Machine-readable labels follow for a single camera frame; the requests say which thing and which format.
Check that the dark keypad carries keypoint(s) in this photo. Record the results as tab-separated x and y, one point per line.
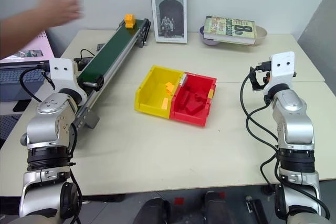
101	47

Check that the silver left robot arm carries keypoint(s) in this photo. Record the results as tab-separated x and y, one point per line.
50	124

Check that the green thick book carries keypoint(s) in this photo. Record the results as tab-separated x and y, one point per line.
231	30

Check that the person's bare forearm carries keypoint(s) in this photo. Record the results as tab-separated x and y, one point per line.
18	32

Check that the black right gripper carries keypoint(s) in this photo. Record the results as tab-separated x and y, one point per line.
258	83

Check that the yellow plastic bin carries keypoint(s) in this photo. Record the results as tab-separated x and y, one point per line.
152	90

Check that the white graphic design book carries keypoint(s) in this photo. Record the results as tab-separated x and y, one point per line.
169	11

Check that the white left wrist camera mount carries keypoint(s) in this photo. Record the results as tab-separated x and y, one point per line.
61	73

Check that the red wedge toy block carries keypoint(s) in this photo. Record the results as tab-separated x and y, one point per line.
194	108

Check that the beige bowl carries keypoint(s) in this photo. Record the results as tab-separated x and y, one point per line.
261	35

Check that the black perforated mat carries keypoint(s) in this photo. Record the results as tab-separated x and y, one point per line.
9	128

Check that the person's bare hand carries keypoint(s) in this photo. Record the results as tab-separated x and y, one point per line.
59	7

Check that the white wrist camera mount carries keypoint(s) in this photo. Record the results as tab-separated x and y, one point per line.
282	72
61	73

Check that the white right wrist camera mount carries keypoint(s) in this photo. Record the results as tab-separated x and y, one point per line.
282	72

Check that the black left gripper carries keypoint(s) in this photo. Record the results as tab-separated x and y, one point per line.
77	69

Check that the purple bowl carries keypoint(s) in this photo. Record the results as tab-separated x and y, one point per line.
206	41

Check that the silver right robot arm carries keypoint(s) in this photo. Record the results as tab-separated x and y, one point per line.
294	124

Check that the green conveyor belt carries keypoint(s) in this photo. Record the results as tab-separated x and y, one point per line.
113	45

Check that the black metal bracket part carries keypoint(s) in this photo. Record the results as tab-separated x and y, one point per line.
97	80

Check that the red plastic bin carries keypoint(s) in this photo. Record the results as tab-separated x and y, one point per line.
195	100

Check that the grey laptop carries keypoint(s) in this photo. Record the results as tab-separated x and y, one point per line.
15	79

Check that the orange toy block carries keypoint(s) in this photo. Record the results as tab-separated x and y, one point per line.
169	87
129	20

